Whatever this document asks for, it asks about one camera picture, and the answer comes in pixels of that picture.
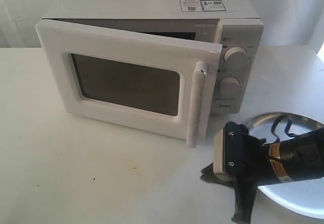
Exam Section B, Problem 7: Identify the warning label sticker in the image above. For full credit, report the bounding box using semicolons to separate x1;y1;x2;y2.
180;0;226;12

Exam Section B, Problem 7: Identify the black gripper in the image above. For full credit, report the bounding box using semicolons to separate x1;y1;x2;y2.
200;122;266;223

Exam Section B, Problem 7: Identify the dark blue cable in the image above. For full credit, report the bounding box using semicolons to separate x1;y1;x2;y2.
270;114;293;143

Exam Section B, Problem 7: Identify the white control knob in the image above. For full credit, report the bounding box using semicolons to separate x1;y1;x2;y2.
218;77;240;97
224;47;249;68

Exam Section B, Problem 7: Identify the round silver metal tray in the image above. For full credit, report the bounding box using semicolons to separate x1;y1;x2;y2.
244;112;323;219

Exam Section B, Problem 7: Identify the upper white control knob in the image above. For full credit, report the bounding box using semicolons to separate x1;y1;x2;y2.
224;47;249;68

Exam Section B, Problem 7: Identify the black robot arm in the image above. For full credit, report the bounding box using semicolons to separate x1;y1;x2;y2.
200;122;323;223

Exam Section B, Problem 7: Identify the white microwave oven body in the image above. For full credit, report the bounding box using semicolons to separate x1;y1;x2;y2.
43;0;264;114

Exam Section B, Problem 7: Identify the lower white control knob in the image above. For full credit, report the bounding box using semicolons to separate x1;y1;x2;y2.
218;77;240;97

